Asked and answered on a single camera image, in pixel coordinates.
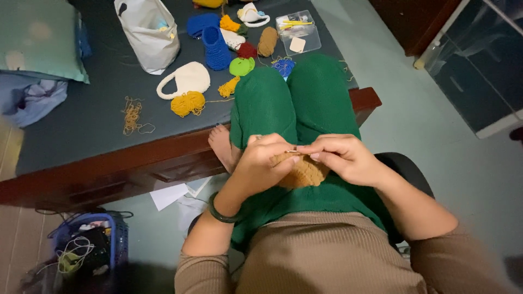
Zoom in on white crochet shoe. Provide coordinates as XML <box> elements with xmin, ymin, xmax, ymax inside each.
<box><xmin>237</xmin><ymin>2</ymin><xmax>271</xmax><ymax>28</ymax></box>

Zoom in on lime green crochet disc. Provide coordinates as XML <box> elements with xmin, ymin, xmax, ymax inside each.
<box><xmin>229</xmin><ymin>57</ymin><xmax>256</xmax><ymax>77</ymax></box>

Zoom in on small mustard yarn bundle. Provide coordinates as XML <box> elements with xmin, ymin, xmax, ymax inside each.
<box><xmin>218</xmin><ymin>76</ymin><xmax>241</xmax><ymax>99</ymax></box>

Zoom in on glass cabinet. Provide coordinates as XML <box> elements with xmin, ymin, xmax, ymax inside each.
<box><xmin>413</xmin><ymin>0</ymin><xmax>523</xmax><ymax>139</ymax></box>

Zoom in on person's right hand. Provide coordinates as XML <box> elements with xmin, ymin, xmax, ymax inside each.
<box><xmin>297</xmin><ymin>133</ymin><xmax>384</xmax><ymax>188</ymax></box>

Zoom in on clear plastic box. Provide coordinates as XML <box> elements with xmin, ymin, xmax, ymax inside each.
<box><xmin>275</xmin><ymin>10</ymin><xmax>322</xmax><ymax>57</ymax></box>

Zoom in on cream crochet handbag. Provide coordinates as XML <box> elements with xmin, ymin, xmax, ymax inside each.
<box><xmin>156</xmin><ymin>61</ymin><xmax>211</xmax><ymax>100</ymax></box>

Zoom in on tan crochet piece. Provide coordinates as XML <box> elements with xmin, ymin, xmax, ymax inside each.
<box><xmin>270</xmin><ymin>152</ymin><xmax>331</xmax><ymax>189</ymax></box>

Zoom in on dark green bangle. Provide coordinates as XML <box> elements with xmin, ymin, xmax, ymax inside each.
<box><xmin>208</xmin><ymin>191</ymin><xmax>244</xmax><ymax>224</ymax></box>

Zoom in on teal pillow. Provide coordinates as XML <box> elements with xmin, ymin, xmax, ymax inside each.
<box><xmin>0</xmin><ymin>0</ymin><xmax>90</xmax><ymax>85</ymax></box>

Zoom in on white crochet piece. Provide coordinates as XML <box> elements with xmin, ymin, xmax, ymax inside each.
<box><xmin>220</xmin><ymin>29</ymin><xmax>247</xmax><ymax>51</ymax></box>

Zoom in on tan yarn skein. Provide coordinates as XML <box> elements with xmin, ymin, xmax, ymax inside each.
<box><xmin>257</xmin><ymin>26</ymin><xmax>279</xmax><ymax>58</ymax></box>

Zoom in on wooden bed frame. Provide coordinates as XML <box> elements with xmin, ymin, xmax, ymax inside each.
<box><xmin>0</xmin><ymin>87</ymin><xmax>382</xmax><ymax>213</ymax></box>

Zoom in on blue plastic basket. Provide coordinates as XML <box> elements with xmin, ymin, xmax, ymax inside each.
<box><xmin>25</xmin><ymin>210</ymin><xmax>135</xmax><ymax>286</ymax></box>

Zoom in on mustard yarn ball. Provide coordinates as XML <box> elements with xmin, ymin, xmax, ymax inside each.
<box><xmin>170</xmin><ymin>91</ymin><xmax>206</xmax><ymax>118</ymax></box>

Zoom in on white plastic bag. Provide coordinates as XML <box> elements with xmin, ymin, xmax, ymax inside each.
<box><xmin>114</xmin><ymin>0</ymin><xmax>181</xmax><ymax>76</ymax></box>

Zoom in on white paper sheet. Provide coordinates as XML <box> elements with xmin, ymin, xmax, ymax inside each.
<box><xmin>149</xmin><ymin>176</ymin><xmax>213</xmax><ymax>212</ymax></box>

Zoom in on tangled tan yarn scrap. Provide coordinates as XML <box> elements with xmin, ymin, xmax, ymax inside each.
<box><xmin>121</xmin><ymin>96</ymin><xmax>156</xmax><ymax>136</ymax></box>

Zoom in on yellow crochet flower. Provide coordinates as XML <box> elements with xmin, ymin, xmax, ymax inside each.
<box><xmin>219</xmin><ymin>14</ymin><xmax>242</xmax><ymax>33</ymax></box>

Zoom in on light blue cloth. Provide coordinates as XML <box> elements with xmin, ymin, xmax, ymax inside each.
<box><xmin>0</xmin><ymin>73</ymin><xmax>69</xmax><ymax>129</ymax></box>

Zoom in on maroon crochet piece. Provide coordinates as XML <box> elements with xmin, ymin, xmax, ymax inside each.
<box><xmin>237</xmin><ymin>42</ymin><xmax>258</xmax><ymax>59</ymax></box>

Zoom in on person's left hand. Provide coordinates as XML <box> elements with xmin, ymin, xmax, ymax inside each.
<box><xmin>233</xmin><ymin>133</ymin><xmax>304</xmax><ymax>198</ymax></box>

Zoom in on blue crochet basket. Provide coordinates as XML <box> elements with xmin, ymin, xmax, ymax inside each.
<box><xmin>202</xmin><ymin>26</ymin><xmax>233</xmax><ymax>72</ymax></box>

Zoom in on small blue crochet piece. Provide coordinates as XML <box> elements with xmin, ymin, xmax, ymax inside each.
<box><xmin>271</xmin><ymin>58</ymin><xmax>296</xmax><ymax>78</ymax></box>

